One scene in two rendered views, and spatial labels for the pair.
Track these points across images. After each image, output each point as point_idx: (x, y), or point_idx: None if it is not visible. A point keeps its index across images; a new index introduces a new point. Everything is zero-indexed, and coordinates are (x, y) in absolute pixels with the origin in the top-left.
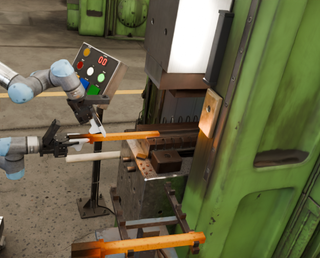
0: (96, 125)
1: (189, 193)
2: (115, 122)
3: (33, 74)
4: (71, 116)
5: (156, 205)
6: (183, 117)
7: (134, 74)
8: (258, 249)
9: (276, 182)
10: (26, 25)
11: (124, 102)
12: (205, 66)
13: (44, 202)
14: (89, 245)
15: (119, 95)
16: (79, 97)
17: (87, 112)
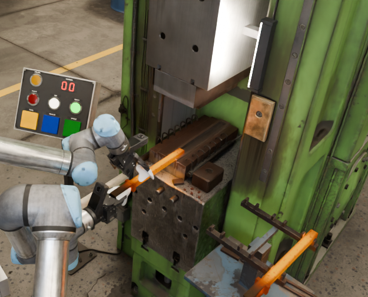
0: (143, 170)
1: (238, 198)
2: None
3: (68, 143)
4: None
5: (209, 223)
6: (178, 120)
7: None
8: (293, 219)
9: (317, 157)
10: None
11: (6, 111)
12: (232, 71)
13: (12, 280)
14: (257, 288)
15: None
16: (127, 148)
17: (133, 161)
